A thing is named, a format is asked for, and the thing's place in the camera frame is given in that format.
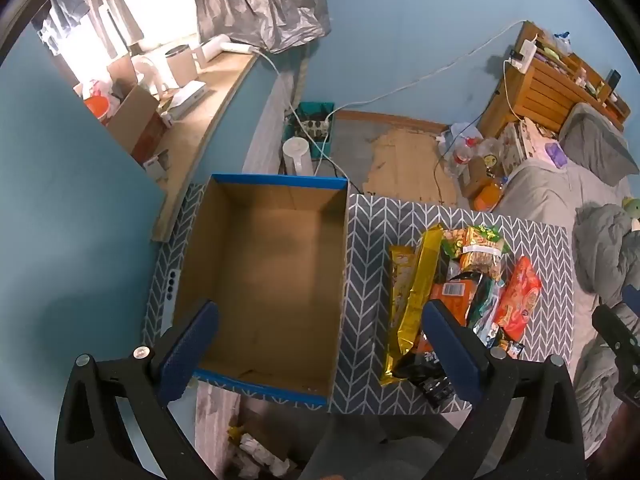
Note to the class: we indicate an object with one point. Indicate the red snack packet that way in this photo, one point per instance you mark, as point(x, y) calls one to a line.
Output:
point(520, 300)

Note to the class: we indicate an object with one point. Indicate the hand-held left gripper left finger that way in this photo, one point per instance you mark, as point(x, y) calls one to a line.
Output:
point(192, 345)

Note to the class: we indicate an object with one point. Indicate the white charger plug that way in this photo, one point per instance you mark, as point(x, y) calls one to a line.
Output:
point(524, 55)

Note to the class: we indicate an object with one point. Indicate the small white box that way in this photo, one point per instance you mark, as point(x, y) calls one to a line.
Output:
point(156, 167)

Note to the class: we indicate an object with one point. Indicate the banded orange green snack bundle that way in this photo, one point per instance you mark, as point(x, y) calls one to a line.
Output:
point(482, 260)

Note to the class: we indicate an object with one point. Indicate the grey pillow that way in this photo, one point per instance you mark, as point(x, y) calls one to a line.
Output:
point(595, 145)

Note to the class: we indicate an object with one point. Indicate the floral printed bag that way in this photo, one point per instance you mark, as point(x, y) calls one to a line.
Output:
point(530, 142)

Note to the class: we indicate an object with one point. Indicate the blue-edged cardboard box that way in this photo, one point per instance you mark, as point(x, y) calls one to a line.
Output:
point(270, 280)

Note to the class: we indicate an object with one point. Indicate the gold long snack packet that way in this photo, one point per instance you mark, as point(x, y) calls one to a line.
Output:
point(415, 300)

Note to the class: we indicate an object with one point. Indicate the white plastic jug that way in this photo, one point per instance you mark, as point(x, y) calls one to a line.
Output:
point(150, 75)

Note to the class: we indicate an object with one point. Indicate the grey padded jacket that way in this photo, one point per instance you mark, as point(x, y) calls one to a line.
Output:
point(600, 240)

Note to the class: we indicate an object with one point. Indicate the black snack packet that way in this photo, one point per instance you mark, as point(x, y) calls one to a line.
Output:
point(415, 362)

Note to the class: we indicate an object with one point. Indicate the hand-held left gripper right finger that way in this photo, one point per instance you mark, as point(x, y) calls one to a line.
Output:
point(450, 350)

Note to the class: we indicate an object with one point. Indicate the brown cylindrical container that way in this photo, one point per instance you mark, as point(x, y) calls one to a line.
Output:
point(181, 67)

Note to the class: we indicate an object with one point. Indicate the crumpled white tissues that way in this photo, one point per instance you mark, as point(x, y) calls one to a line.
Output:
point(260, 457)

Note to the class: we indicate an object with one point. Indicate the flattened cardboard sheet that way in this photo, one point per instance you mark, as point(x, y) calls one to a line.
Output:
point(410, 165)

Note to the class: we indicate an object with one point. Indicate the wooden headboard shelf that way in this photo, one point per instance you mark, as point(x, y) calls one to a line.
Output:
point(540, 90)

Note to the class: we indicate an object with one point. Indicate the grey bed sheet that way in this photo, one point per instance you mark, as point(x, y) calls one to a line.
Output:
point(545, 190)

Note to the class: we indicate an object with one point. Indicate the wooden window sill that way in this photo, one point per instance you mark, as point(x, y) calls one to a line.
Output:
point(200, 125)

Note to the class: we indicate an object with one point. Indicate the clear bottle red label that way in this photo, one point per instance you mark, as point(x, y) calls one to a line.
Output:
point(462, 157)

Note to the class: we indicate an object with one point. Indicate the grey curtain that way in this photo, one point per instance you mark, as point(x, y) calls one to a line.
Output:
point(260, 0)

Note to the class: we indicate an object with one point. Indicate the open brown cardboard box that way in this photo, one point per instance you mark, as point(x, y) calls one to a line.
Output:
point(135, 115)

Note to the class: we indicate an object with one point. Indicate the white flat box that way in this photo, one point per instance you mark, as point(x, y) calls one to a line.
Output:
point(187, 99)

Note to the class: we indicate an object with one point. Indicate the teal snack packet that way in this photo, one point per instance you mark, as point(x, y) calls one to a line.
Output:
point(487, 322)

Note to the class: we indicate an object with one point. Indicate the grey chevron tablecloth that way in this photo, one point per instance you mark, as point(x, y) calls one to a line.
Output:
point(365, 260)

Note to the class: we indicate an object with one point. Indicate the orange drink bottle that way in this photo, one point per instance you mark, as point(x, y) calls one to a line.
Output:
point(487, 197)

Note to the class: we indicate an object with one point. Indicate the white paper roll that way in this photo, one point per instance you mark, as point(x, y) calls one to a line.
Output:
point(220, 47)

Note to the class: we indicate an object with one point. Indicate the dark green snack packet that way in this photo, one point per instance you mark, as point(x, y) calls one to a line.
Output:
point(472, 285)

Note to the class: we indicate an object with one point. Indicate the orange lidded container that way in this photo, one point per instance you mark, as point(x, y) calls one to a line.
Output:
point(100, 105)

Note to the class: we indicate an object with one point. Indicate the yellow orange long snack packet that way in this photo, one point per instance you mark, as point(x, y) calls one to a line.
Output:
point(400, 280)

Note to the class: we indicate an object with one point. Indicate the small brown cardboard box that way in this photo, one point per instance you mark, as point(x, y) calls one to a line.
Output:
point(477, 175)

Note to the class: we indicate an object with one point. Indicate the white plastic pitcher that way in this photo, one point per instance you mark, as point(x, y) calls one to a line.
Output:
point(297, 157)

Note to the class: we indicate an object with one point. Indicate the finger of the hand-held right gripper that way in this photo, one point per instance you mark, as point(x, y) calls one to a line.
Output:
point(632, 297)
point(617, 332)

